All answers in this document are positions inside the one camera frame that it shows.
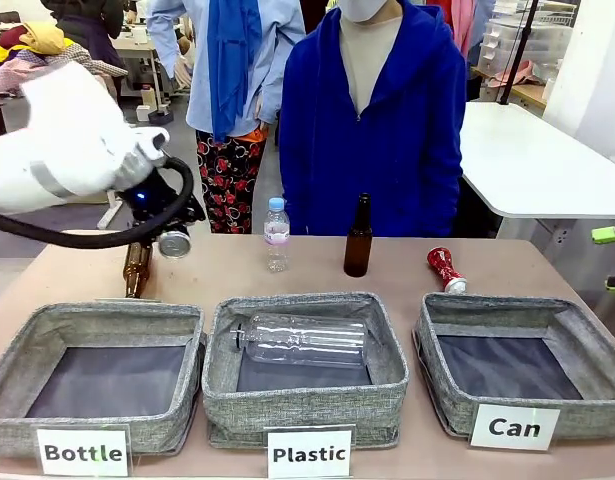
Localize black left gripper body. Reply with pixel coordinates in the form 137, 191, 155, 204
114, 168, 207, 243

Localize silver drink can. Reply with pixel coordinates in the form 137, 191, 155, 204
158, 229, 192, 259

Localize grey fabric basket can label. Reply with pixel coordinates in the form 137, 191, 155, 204
412, 292, 615, 442

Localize crushed red drink can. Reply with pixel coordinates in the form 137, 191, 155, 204
426, 246, 468, 295

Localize white sign reading Can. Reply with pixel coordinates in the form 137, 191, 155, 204
469, 403, 562, 451

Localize grey fabric basket bottle label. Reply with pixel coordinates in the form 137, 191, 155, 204
0, 299, 207, 459

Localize grey fabric basket plastic label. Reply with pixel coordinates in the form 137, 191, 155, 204
201, 292, 411, 450

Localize bystander right hand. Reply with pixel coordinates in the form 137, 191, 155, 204
173, 53, 194, 89

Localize bystander left hand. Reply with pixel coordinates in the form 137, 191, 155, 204
255, 93, 279, 126

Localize brown glass bottle without cap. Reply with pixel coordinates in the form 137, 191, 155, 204
122, 241, 154, 300

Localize white side table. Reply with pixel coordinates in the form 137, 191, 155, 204
459, 101, 615, 239

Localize small clear water bottle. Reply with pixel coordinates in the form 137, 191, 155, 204
263, 196, 292, 274

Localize white background work table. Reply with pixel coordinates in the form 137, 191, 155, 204
110, 27, 174, 117

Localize person in light blue shirt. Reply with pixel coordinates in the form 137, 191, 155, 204
146, 0, 308, 235

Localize pink cloth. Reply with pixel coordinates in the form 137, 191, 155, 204
489, 59, 544, 89

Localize pile of colourful clothes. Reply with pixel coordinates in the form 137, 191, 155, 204
0, 20, 129, 94

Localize person in dark jacket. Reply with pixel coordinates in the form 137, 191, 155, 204
39, 0, 138, 71

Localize large clear plastic bottle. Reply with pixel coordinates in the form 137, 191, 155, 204
229, 313, 369, 370

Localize dark brown glass bottle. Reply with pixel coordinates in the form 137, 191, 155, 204
343, 192, 373, 278

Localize black stand pole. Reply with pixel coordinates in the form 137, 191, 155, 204
499, 0, 541, 106

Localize clear plastic storage bins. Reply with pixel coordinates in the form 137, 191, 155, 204
476, 13, 574, 76

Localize person in blue hoodie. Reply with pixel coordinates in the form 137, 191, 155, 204
278, 0, 468, 239

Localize white sign reading Bottle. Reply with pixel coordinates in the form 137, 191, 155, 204
35, 424, 132, 477

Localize white sign reading Plastic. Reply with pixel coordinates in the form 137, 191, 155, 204
265, 425, 354, 480

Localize black corrugated cable hose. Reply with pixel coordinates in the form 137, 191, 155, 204
0, 156, 196, 251

